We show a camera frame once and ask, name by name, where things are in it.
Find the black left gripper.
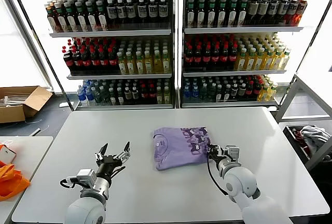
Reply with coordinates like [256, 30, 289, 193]
[94, 141, 132, 181]

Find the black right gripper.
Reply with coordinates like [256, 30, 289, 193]
[206, 143, 227, 164]

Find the purple printed T-shirt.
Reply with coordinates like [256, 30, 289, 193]
[151, 127, 212, 172]

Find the green plastic drink bottle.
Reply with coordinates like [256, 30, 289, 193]
[199, 83, 208, 103]
[101, 86, 109, 105]
[93, 86, 102, 105]
[207, 82, 216, 103]

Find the blue plastic water bottle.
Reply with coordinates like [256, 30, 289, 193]
[77, 85, 87, 107]
[191, 85, 200, 102]
[85, 87, 94, 105]
[183, 85, 192, 103]

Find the red cap cola bottle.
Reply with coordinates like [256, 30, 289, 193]
[202, 44, 211, 69]
[219, 44, 229, 69]
[107, 47, 117, 74]
[184, 44, 194, 69]
[140, 84, 148, 104]
[99, 47, 109, 73]
[193, 44, 202, 69]
[72, 48, 83, 73]
[211, 44, 220, 69]
[253, 80, 261, 100]
[81, 47, 92, 73]
[228, 43, 238, 69]
[90, 47, 101, 73]
[245, 80, 254, 100]
[63, 48, 75, 73]
[148, 84, 156, 104]

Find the yellow juice bottle green label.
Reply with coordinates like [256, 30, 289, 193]
[271, 47, 283, 71]
[144, 50, 153, 74]
[162, 49, 171, 74]
[153, 50, 162, 74]
[262, 47, 274, 71]
[245, 47, 256, 71]
[280, 48, 291, 71]
[253, 47, 265, 71]
[258, 83, 268, 102]
[163, 86, 171, 105]
[135, 50, 144, 75]
[267, 83, 278, 101]
[117, 51, 127, 75]
[156, 86, 164, 105]
[126, 51, 135, 75]
[235, 47, 247, 71]

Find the white side table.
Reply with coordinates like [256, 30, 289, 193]
[0, 135, 54, 224]

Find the black storage bin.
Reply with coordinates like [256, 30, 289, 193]
[282, 124, 332, 165]

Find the dark red garment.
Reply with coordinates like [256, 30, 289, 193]
[292, 128, 312, 157]

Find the open brown cardboard box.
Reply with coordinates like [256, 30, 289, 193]
[0, 86, 53, 124]

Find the orange fabric bag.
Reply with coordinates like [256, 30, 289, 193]
[0, 160, 31, 201]

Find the grey white garment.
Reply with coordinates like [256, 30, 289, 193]
[299, 125, 331, 152]

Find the white orange carton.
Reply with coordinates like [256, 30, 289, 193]
[0, 143, 17, 164]

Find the grey metal shelf rack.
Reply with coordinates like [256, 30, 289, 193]
[178, 0, 321, 108]
[27, 0, 174, 111]

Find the dark bottle green white label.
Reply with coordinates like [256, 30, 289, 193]
[65, 2, 77, 32]
[217, 0, 228, 27]
[56, 2, 67, 33]
[97, 0, 108, 31]
[76, 1, 88, 32]
[186, 0, 195, 27]
[87, 1, 99, 32]
[238, 0, 248, 26]
[206, 0, 217, 27]
[227, 0, 238, 27]
[196, 0, 206, 27]

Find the thin metal pole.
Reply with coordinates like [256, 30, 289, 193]
[7, 0, 73, 111]

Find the dark bottle blue label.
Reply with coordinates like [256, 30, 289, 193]
[267, 0, 279, 25]
[136, 0, 148, 24]
[277, 0, 289, 25]
[116, 0, 127, 25]
[158, 0, 169, 24]
[287, 0, 299, 26]
[147, 0, 159, 24]
[126, 0, 137, 24]
[106, 0, 117, 25]

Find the dark bottle beige label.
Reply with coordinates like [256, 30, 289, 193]
[257, 0, 269, 25]
[247, 0, 259, 26]

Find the red drink bottle blue label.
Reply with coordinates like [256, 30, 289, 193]
[295, 0, 309, 27]

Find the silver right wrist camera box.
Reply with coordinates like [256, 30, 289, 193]
[225, 145, 241, 161]

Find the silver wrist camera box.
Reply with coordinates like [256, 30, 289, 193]
[225, 145, 241, 161]
[76, 169, 97, 186]

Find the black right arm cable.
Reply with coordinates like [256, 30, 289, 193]
[206, 156, 229, 196]

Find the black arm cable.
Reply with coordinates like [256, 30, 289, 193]
[60, 177, 81, 188]
[206, 156, 229, 196]

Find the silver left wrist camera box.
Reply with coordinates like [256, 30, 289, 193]
[76, 169, 97, 186]

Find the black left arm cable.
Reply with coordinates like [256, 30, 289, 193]
[60, 177, 81, 188]

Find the grey metal frame table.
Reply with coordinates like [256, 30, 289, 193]
[274, 73, 332, 172]

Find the thick grey window post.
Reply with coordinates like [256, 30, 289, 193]
[0, 0, 55, 94]

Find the dark slanted window post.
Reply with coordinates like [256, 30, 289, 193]
[293, 0, 332, 79]

